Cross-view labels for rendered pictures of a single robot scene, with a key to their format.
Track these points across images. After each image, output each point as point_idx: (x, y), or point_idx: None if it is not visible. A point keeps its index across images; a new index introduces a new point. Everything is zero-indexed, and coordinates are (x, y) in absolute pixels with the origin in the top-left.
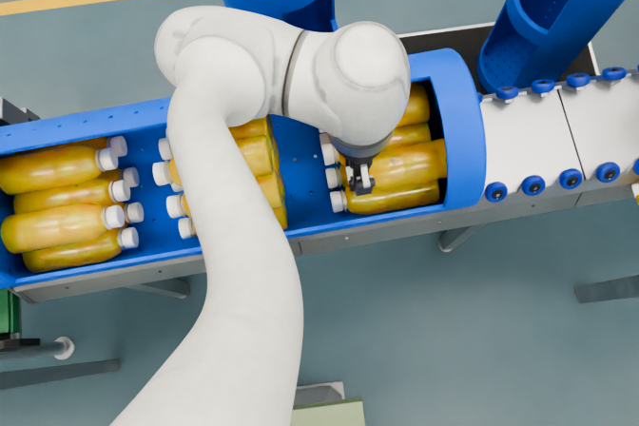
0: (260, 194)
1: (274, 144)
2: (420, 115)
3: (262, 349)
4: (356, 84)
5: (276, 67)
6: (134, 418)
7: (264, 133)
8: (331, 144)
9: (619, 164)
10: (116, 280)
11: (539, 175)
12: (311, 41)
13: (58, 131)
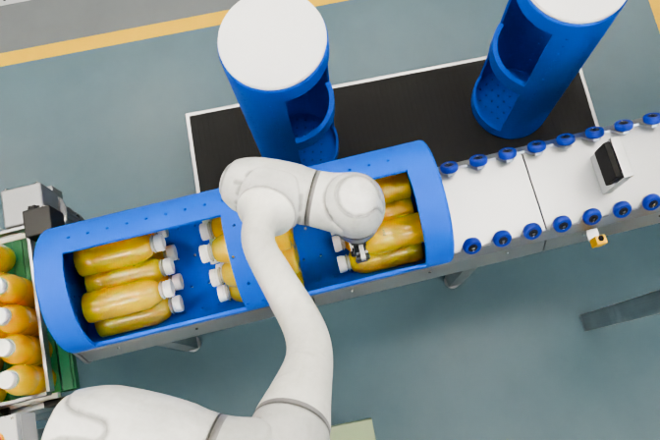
0: (304, 291)
1: None
2: (404, 194)
3: (318, 364)
4: (351, 214)
5: (301, 200)
6: (276, 390)
7: None
8: None
9: (574, 214)
10: (159, 339)
11: (509, 228)
12: (321, 182)
13: (127, 228)
